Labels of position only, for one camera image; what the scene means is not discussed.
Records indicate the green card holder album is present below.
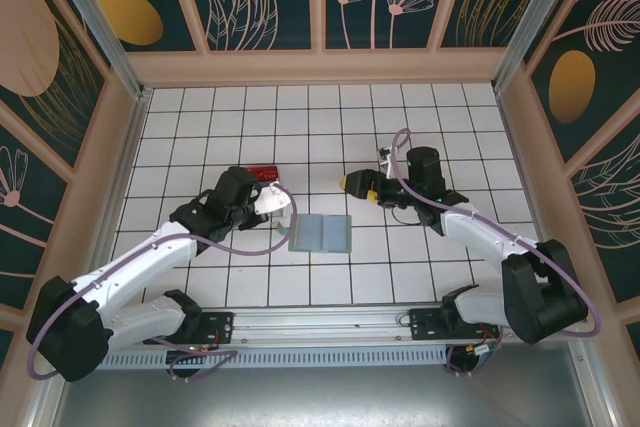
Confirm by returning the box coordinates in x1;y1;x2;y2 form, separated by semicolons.
275;213;354;254

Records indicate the red card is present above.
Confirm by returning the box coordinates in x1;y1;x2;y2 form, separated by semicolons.
247;164;282;182

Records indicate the electronics board with yellow connector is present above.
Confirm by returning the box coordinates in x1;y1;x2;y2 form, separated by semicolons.
446;339;501;379

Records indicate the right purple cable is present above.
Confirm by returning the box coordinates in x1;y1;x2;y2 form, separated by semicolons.
391;127;601;339

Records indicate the purple cable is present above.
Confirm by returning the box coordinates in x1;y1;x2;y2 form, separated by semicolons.
27;185;300;384
391;127;601;339

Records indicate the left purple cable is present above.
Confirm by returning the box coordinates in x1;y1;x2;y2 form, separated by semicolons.
27;185;300;384

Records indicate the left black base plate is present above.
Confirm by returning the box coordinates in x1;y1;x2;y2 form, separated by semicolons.
197;310;236;347

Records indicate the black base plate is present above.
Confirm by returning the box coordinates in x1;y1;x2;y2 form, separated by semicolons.
197;310;236;347
408;306;503;343

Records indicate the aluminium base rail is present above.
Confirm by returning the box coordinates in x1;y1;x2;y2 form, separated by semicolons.
232;304;416;346

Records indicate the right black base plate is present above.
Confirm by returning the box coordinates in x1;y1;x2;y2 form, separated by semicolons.
408;306;503;343

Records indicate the slotted grey cable duct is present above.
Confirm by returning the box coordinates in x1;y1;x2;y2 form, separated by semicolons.
102;347;451;371

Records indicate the right aluminium corner post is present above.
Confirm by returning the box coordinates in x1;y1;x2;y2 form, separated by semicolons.
491;0;579;94

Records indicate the aluminium corner post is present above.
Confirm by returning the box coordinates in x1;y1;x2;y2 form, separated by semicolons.
491;0;579;94
38;0;153;101

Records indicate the left aluminium corner post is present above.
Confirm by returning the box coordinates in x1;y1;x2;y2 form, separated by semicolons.
38;0;153;101

